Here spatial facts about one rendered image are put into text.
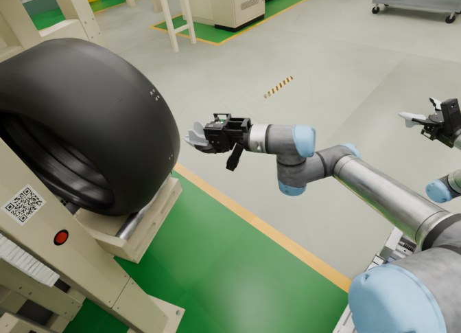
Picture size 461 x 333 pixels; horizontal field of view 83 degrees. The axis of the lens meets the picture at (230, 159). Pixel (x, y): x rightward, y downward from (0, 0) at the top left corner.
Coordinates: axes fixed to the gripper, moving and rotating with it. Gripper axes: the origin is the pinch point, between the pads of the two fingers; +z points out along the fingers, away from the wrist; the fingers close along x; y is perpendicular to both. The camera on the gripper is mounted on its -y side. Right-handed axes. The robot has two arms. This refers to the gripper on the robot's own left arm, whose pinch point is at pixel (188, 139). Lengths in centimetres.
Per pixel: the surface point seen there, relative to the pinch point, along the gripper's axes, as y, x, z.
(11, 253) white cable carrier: -3, 42, 30
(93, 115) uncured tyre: 17.1, 12.9, 13.7
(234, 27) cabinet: -97, -417, 155
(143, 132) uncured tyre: 6.8, 6.1, 8.8
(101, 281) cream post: -40, 35, 34
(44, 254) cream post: -11, 38, 30
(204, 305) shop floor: -119, 14, 26
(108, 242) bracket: -23.3, 26.7, 25.7
